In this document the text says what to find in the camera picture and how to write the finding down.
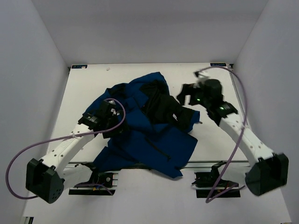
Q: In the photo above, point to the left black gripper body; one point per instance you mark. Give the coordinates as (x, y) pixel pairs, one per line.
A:
(122, 127)

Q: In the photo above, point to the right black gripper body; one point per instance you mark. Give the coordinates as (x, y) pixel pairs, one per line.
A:
(198, 97)

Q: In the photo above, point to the blue zip jacket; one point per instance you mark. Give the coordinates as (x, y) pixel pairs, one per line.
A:
(159, 128)

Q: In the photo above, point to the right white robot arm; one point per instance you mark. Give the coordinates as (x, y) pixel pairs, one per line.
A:
(267, 170)

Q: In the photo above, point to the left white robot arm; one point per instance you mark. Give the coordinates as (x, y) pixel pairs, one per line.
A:
(48, 177)

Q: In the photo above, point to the right blue table label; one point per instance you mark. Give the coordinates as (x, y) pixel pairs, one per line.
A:
(218, 64)

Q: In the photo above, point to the blue table label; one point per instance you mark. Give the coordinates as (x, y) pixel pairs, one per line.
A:
(79, 66)
(218, 64)

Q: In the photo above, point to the left blue table label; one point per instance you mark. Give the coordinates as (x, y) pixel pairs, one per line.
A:
(79, 66)

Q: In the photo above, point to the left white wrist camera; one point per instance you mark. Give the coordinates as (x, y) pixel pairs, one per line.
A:
(114, 109)

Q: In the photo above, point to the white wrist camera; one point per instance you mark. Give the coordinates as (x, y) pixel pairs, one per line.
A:
(114, 109)
(202, 76)

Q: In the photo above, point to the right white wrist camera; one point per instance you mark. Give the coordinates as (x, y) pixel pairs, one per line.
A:
(202, 76)

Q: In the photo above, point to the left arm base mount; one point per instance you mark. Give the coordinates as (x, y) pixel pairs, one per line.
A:
(99, 184)

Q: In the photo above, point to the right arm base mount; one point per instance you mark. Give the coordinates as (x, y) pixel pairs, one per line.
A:
(210, 182)

